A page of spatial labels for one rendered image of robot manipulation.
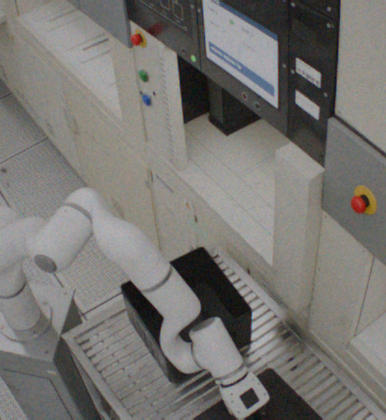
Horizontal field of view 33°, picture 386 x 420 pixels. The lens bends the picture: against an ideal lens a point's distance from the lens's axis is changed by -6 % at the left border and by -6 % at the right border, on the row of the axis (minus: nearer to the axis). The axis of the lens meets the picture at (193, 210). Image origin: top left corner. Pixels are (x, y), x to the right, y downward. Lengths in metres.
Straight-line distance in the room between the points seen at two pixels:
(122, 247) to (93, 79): 1.49
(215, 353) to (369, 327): 0.52
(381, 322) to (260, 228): 0.51
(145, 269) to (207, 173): 0.90
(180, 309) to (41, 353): 0.68
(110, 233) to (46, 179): 2.26
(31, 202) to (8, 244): 1.89
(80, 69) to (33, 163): 1.03
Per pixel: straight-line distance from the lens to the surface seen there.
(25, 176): 3.73
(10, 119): 4.17
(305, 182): 1.53
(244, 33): 1.56
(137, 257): 1.42
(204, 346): 1.60
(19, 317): 2.05
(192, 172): 2.29
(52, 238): 1.48
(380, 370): 1.85
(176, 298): 1.49
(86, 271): 3.19
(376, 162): 1.37
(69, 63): 2.96
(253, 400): 1.68
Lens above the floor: 2.47
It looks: 47 degrees down
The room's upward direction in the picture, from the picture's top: 6 degrees counter-clockwise
